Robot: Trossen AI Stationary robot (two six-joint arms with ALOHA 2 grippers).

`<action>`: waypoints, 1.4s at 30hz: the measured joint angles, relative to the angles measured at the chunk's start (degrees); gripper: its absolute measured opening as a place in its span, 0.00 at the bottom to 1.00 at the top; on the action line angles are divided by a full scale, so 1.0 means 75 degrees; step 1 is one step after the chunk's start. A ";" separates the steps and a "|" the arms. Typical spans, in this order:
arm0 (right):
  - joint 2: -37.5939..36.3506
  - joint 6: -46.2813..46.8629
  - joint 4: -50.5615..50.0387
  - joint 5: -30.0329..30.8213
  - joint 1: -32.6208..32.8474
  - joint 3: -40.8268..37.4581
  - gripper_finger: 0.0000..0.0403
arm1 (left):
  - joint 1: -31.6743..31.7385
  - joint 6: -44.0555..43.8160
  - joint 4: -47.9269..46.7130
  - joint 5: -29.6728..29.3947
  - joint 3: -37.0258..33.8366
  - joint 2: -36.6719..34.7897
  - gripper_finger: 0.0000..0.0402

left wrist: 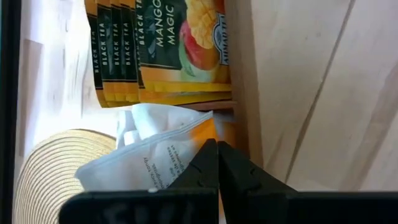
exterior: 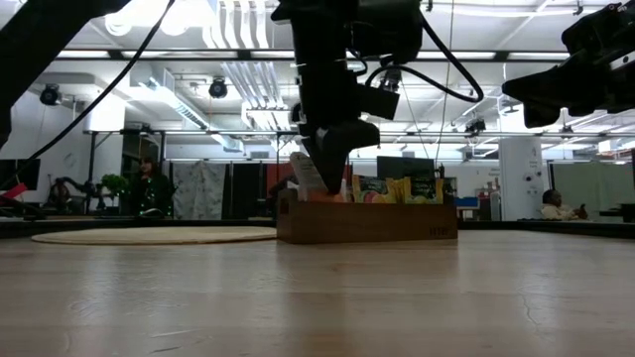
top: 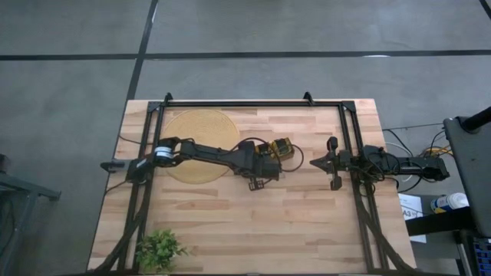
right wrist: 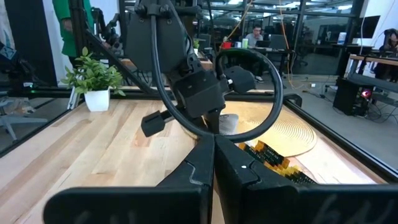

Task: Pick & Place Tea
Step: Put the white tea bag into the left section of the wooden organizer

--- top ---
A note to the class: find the round woven placemat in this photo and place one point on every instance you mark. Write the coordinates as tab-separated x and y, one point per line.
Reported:
203	126

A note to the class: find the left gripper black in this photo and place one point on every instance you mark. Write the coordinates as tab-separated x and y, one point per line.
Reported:
261	166

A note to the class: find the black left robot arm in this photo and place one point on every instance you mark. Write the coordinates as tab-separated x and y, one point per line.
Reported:
207	153

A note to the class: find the wooden tea box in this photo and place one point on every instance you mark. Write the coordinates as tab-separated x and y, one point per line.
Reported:
289	153

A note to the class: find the white bottle blue label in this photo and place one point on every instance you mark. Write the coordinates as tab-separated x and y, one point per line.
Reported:
454	201

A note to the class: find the colourful keyboard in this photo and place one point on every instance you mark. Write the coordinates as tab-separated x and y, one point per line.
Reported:
483	253

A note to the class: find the black metal stand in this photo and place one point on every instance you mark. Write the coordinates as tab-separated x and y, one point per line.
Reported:
34	189

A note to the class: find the black equipment cart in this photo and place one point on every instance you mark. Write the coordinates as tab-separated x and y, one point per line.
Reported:
470	165

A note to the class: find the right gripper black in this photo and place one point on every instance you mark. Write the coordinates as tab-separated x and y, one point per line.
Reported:
337	161

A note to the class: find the small green potted plant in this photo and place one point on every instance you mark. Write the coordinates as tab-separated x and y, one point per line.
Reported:
159	251

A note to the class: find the black metal table frame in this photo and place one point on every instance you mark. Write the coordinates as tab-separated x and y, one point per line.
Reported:
249	103

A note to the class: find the black pole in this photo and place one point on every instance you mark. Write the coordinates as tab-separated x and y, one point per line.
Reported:
477	119

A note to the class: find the white paper sheet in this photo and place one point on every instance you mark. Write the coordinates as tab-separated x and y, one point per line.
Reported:
407	202

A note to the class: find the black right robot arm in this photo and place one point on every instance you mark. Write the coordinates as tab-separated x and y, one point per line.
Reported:
403	166

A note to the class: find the green lemon lime tea bag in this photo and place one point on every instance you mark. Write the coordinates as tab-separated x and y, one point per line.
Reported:
282	146

